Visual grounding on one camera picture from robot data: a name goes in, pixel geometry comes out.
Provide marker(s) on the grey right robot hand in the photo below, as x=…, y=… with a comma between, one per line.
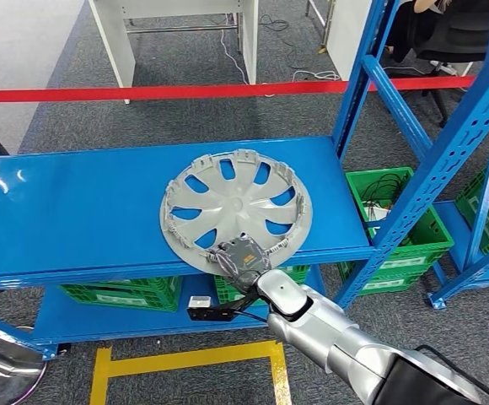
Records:
x=244, y=262

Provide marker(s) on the grey plastic wheel cover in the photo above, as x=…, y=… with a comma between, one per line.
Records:
x=238, y=204

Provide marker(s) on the blue metal shelf rack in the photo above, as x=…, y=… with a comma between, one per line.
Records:
x=80, y=212
x=449, y=223

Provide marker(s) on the white plastic item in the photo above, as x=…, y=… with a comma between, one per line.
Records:
x=375, y=213

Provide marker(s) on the red barrier belt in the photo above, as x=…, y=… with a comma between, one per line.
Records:
x=186, y=91

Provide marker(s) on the grey metal table leg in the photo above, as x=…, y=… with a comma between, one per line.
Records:
x=327, y=22

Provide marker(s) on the white cabinet panel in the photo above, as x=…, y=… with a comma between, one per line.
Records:
x=345, y=33

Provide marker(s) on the white desk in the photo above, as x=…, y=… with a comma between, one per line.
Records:
x=109, y=39

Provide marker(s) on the person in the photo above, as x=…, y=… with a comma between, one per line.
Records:
x=404, y=28

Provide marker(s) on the black office chair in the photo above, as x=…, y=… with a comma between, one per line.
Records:
x=455, y=33

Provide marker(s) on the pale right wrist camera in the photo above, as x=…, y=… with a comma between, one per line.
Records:
x=198, y=303

